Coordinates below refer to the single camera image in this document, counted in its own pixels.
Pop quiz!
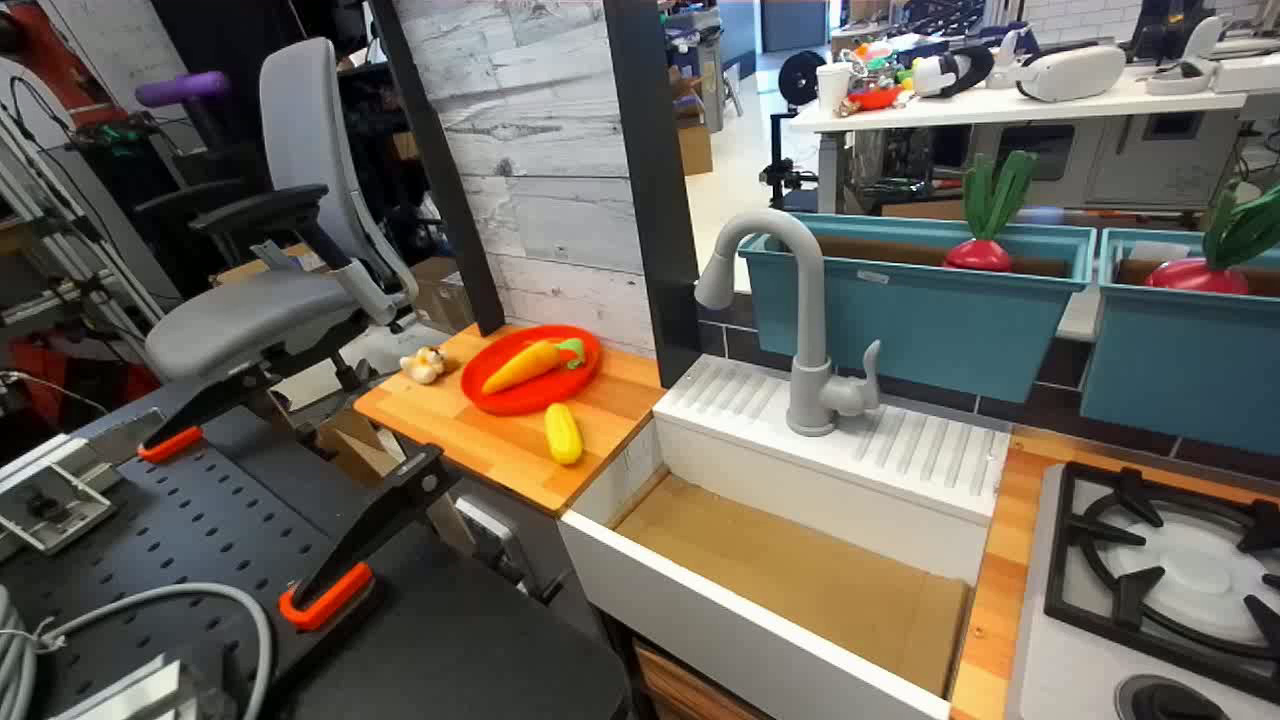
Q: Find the white background table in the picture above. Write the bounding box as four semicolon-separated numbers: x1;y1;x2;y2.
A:
783;62;1280;215

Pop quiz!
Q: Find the black vertical frame post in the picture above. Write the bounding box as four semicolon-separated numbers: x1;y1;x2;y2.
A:
601;0;706;394

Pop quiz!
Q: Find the grey flexible hose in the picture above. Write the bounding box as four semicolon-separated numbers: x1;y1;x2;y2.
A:
0;580;279;720

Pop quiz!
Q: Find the silver mounting plate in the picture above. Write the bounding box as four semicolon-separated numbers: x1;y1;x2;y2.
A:
0;462;121;561

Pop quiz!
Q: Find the grey office chair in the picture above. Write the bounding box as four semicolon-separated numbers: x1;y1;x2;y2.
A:
140;37;443;404

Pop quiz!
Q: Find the grey toy faucet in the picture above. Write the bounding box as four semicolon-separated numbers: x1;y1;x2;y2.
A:
694;210;889;439

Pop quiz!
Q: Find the black clamp orange handle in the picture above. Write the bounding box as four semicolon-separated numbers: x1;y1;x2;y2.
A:
132;374;264;468
275;446;449;635

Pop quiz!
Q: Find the red toy radish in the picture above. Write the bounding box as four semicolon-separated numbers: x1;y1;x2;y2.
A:
1143;184;1280;300
939;149;1044;276

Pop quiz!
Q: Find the purple foam roller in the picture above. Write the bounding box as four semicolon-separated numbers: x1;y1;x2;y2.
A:
132;68;232;111

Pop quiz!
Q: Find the white headset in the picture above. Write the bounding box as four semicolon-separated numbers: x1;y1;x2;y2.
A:
1013;41;1131;108

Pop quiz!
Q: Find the small beige toy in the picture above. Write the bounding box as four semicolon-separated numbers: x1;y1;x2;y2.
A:
398;345;453;394

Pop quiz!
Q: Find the toy stove with black grates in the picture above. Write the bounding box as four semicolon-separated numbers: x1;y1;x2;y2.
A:
1010;457;1280;720

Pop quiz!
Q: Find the orange toy carrot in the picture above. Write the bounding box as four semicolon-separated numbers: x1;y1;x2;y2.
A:
480;336;593;401

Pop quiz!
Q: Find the aluminium extrusion frame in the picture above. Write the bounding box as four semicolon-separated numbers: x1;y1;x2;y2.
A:
0;58;185;353

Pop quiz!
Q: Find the silver metal bracket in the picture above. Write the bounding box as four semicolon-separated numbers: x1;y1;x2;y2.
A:
53;652;204;720

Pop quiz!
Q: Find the teal planter box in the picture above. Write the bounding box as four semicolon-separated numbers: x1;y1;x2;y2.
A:
736;212;1101;407
1077;225;1280;462

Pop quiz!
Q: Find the white toy sink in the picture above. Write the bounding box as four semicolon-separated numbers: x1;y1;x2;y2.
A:
558;353;1015;720

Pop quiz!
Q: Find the yellow toy corn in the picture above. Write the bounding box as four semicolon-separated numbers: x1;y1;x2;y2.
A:
542;401;590;474

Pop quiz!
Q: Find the orange bowl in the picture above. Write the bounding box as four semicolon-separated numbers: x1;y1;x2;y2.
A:
458;322;608;422

